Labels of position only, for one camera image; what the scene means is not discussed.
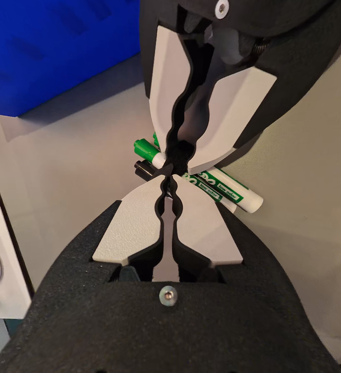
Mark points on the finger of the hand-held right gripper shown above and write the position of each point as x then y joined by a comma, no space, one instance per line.
164,72
234,110

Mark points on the blue plastic bin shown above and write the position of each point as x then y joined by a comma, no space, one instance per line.
42,58

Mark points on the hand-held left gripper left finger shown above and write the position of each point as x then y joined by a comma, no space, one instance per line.
129,227

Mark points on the green dry erase marker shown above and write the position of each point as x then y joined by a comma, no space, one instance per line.
144,148
240,195

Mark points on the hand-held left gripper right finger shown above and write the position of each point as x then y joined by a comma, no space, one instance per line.
205,230

